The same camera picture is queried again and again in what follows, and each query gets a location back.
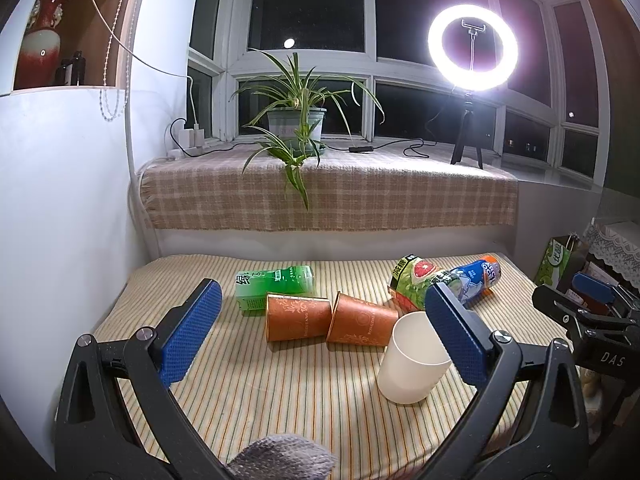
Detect white plastic cup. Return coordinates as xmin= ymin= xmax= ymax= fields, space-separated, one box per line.
xmin=376 ymin=311 xmax=451 ymax=405

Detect left brown paper cup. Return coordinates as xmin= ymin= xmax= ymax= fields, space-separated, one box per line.
xmin=265 ymin=294 xmax=332 ymax=342

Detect brown paper cup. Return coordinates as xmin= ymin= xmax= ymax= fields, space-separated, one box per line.
xmin=265 ymin=294 xmax=332 ymax=342
xmin=326 ymin=292 xmax=399 ymax=347

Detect right brown paper cup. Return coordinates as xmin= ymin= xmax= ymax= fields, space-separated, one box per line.
xmin=326 ymin=292 xmax=399 ymax=347

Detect white lace cloth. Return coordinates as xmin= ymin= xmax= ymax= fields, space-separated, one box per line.
xmin=584 ymin=220 xmax=640 ymax=288

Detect green carton box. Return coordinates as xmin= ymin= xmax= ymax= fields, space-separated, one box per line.
xmin=534 ymin=233 xmax=579 ymax=288

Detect striped beige table cloth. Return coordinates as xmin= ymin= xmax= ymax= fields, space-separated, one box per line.
xmin=94 ymin=254 xmax=564 ymax=479

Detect blue orange-capped bottle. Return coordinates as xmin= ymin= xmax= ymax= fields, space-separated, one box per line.
xmin=449 ymin=255 xmax=501 ymax=304

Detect grey knitted glove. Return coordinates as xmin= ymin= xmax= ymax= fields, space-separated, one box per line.
xmin=227 ymin=434 xmax=336 ymax=480

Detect green plastic bottle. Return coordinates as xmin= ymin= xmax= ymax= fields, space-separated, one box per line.
xmin=234 ymin=264 xmax=314 ymax=312

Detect green watermelon snack bag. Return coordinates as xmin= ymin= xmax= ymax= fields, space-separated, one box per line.
xmin=388 ymin=255 xmax=461 ymax=313

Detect black light tripod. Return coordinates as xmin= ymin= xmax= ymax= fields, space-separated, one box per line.
xmin=450 ymin=91 xmax=484 ymax=169

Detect checkered beige sill cloth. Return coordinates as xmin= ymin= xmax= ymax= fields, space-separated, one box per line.
xmin=140 ymin=144 xmax=518 ymax=232

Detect white power chargers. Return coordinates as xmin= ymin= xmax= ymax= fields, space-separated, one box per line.
xmin=168 ymin=118 xmax=205 ymax=159

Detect grey-green plant pot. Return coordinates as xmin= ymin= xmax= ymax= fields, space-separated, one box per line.
xmin=267 ymin=107 xmax=326 ymax=156

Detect green spider plant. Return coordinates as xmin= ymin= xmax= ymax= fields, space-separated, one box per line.
xmin=236 ymin=49 xmax=383 ymax=206

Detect red white vase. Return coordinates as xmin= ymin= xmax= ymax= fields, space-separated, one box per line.
xmin=14 ymin=0 xmax=70 ymax=90

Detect white ring light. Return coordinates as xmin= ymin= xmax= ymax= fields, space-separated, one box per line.
xmin=427 ymin=4 xmax=520 ymax=92

